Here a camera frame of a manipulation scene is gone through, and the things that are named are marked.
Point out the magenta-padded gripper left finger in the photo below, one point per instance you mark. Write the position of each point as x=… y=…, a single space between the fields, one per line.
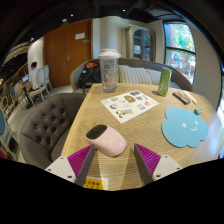
x=60 y=166

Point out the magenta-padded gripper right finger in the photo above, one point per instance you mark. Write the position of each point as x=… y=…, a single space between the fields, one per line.
x=165 y=165

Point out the pink computer mouse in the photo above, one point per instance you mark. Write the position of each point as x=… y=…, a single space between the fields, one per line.
x=108 y=141

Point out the blue cloud-shaped mouse pad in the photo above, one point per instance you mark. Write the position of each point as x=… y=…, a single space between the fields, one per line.
x=183 y=128

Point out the yellow label sticker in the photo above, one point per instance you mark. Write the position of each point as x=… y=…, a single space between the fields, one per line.
x=96 y=183

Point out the grey tufted armchair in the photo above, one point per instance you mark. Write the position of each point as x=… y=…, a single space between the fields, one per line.
x=50 y=126

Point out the small blue-green pack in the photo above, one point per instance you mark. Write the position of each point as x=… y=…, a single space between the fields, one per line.
x=198 y=111

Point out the black and red box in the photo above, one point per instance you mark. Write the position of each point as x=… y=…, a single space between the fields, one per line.
x=181 y=97

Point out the white sticker sheet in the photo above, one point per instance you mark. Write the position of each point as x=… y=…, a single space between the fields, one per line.
x=128 y=106

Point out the white and yellow tube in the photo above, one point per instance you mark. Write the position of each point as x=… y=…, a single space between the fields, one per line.
x=190 y=97

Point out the green drink can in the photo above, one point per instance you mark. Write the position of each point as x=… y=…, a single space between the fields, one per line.
x=164 y=82

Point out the grey curved sofa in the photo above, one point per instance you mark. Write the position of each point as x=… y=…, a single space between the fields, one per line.
x=181 y=81

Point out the striped cushion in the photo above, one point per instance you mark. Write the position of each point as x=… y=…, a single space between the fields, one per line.
x=133 y=75
x=153 y=76

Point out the person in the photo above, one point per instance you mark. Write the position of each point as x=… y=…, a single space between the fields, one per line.
x=33 y=75

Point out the black backpack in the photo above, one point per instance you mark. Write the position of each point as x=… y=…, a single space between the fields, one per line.
x=88 y=75

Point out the clear shaker bottle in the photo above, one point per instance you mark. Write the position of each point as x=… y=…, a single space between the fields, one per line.
x=109 y=73

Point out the wooden door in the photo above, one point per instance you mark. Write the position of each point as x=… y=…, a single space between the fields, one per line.
x=63 y=56

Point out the black-framed window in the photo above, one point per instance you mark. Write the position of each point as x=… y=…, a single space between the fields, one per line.
x=180 y=50

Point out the glass-door cabinet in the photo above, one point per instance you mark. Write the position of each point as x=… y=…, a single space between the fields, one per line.
x=141 y=41

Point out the white door sign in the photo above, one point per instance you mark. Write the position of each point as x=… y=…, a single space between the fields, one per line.
x=80 y=36

